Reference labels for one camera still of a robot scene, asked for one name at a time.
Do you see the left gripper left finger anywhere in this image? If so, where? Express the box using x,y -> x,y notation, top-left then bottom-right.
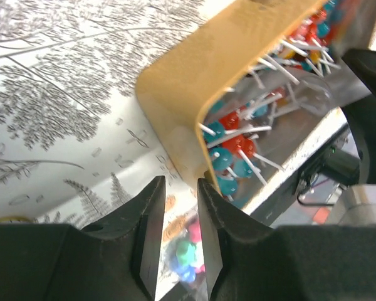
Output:
0,176 -> 165,300

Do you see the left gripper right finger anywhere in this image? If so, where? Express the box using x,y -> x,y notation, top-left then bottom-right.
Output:
197,179 -> 376,300

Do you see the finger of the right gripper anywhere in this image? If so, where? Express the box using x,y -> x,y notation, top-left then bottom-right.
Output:
342,48 -> 376,184

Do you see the clear round candy jar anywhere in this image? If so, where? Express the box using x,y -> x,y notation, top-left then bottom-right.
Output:
165,215 -> 206,285

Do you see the gold tin of lollipops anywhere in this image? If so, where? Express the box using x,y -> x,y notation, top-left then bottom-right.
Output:
135,0 -> 376,214

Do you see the floral table mat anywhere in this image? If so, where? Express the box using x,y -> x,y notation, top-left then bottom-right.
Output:
0,1 -> 217,244

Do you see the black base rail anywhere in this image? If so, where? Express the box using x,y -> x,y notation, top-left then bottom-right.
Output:
251,125 -> 360,226

